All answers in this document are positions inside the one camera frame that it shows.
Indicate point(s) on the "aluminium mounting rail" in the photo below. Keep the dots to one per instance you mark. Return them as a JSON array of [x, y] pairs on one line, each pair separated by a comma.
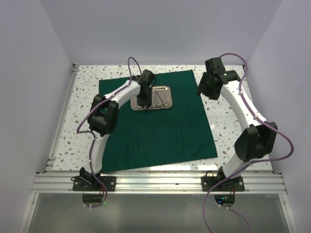
[[159, 182]]

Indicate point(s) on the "steel fine-point tweezers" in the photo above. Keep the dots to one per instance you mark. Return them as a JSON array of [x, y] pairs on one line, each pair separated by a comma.
[[154, 99]]

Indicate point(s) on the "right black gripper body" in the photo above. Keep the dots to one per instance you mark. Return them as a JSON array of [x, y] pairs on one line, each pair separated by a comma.
[[205, 87]]

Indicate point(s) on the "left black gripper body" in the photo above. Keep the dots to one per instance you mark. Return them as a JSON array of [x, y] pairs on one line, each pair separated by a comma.
[[145, 98]]

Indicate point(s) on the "steel surgical scissors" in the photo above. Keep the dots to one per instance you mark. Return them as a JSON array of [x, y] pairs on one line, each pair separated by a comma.
[[164, 101]]

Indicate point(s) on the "steel instrument tray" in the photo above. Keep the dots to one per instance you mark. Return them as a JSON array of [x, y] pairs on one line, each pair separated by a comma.
[[165, 89]]

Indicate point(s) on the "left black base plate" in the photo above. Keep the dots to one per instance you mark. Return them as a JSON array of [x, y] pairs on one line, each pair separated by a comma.
[[81, 185]]

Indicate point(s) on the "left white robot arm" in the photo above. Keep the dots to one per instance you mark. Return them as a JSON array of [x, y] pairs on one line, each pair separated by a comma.
[[103, 118]]

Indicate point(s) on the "green surgical cloth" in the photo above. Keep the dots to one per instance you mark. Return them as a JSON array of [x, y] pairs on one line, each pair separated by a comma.
[[148, 138]]

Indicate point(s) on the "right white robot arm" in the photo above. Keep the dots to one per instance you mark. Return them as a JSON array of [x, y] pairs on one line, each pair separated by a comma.
[[258, 136]]

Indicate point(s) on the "steel blunt tweezers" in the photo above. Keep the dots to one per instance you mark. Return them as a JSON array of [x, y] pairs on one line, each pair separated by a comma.
[[140, 107]]

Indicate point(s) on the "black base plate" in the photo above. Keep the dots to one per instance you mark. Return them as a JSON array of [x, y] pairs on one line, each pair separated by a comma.
[[221, 184], [81, 185]]

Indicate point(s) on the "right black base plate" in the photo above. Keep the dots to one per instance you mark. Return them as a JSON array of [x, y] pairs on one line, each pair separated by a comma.
[[221, 184]]

